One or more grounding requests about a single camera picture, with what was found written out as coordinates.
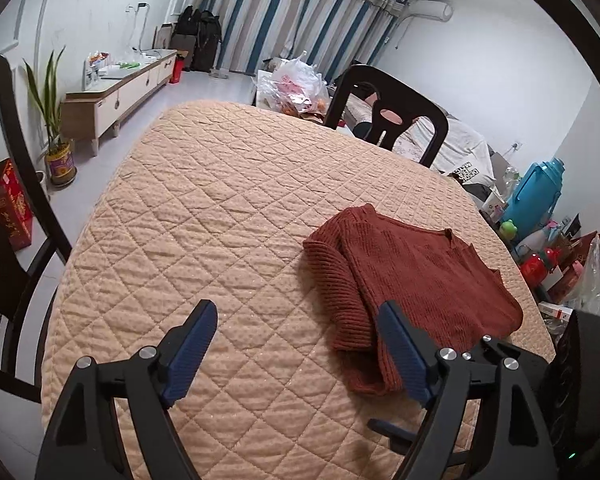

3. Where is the white box with red stripe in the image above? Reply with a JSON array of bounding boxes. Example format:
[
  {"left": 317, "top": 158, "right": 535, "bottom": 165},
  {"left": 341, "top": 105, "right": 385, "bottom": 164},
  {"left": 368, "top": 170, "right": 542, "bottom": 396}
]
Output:
[{"left": 538, "top": 301, "right": 572, "bottom": 323}]

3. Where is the red fire extinguisher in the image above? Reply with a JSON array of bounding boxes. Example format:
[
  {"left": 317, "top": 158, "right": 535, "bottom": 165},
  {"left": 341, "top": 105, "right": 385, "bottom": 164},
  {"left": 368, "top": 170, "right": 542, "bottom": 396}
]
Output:
[{"left": 170, "top": 54, "right": 185, "bottom": 84}]

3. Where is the green round toy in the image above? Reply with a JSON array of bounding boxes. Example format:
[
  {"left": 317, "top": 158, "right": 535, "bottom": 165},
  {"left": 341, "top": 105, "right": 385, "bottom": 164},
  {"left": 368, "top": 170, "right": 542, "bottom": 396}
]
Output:
[{"left": 498, "top": 220, "right": 518, "bottom": 242}]

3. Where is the white plastic bag with snacks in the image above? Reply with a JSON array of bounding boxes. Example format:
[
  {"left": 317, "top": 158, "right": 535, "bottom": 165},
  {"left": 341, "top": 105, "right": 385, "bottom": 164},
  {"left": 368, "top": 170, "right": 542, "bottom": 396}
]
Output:
[{"left": 254, "top": 52, "right": 330, "bottom": 124}]

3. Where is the black chair near left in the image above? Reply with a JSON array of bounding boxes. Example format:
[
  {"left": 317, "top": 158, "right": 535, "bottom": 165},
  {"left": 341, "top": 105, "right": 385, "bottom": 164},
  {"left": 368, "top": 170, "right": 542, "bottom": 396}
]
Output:
[{"left": 0, "top": 55, "right": 72, "bottom": 403}]

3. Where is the red gift box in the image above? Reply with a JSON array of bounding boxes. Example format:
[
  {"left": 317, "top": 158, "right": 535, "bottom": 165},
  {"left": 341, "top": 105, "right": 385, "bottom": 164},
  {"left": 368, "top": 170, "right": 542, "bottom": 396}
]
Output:
[{"left": 0, "top": 158, "right": 33, "bottom": 252}]

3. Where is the peach quilted table cover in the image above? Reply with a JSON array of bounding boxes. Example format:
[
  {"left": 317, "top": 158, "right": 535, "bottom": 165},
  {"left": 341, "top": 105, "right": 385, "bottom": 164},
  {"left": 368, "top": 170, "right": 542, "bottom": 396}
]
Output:
[{"left": 42, "top": 101, "right": 554, "bottom": 479}]

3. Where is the blue white striped curtain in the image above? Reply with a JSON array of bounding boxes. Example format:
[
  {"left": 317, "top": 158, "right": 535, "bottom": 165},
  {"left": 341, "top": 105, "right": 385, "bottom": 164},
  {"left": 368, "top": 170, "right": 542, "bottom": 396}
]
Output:
[{"left": 185, "top": 0, "right": 408, "bottom": 80}]

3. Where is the black backpack by curtain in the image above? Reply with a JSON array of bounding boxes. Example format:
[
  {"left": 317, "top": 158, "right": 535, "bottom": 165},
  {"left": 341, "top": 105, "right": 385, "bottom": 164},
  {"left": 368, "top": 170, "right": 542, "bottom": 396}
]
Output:
[{"left": 170, "top": 6, "right": 222, "bottom": 73}]

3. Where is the blue thermos jug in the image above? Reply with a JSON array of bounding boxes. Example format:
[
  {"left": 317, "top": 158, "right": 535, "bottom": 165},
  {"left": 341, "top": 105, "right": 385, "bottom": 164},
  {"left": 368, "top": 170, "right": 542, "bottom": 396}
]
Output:
[{"left": 502, "top": 157, "right": 565, "bottom": 243}]

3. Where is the white low tv cabinet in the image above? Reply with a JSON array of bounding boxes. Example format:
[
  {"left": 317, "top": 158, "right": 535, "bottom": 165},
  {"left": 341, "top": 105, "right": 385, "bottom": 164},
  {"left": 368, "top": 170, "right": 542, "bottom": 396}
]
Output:
[{"left": 60, "top": 49, "right": 178, "bottom": 156}]

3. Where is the white air conditioner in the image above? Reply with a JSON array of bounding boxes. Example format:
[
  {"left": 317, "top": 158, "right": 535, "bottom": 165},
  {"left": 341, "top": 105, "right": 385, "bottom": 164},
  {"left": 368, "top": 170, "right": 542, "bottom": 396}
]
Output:
[{"left": 406, "top": 0, "right": 453, "bottom": 23}]

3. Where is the black chair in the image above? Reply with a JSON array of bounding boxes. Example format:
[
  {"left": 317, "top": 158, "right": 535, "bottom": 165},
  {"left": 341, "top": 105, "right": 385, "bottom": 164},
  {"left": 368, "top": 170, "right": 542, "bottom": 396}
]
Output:
[
  {"left": 0, "top": 55, "right": 72, "bottom": 403},
  {"left": 324, "top": 64, "right": 449, "bottom": 168}
]

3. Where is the black chair far side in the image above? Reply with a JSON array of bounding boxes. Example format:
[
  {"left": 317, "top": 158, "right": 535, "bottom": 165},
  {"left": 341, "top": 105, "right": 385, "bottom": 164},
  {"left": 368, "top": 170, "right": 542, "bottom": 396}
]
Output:
[{"left": 324, "top": 64, "right": 449, "bottom": 168}]

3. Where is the rust red knit sweater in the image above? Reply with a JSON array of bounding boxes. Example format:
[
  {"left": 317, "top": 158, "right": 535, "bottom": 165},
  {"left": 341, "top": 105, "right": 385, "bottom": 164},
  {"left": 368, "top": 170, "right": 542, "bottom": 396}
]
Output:
[{"left": 303, "top": 205, "right": 524, "bottom": 396}]

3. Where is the red bottle with green band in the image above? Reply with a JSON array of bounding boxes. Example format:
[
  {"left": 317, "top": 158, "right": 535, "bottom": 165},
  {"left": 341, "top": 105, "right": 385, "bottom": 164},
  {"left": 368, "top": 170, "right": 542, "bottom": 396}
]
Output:
[{"left": 519, "top": 247, "right": 559, "bottom": 289}]

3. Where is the green potted plant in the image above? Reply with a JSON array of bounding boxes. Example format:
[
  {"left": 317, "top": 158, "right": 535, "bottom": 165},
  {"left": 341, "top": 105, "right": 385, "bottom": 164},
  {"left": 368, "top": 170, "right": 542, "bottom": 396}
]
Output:
[{"left": 24, "top": 49, "right": 78, "bottom": 188}]

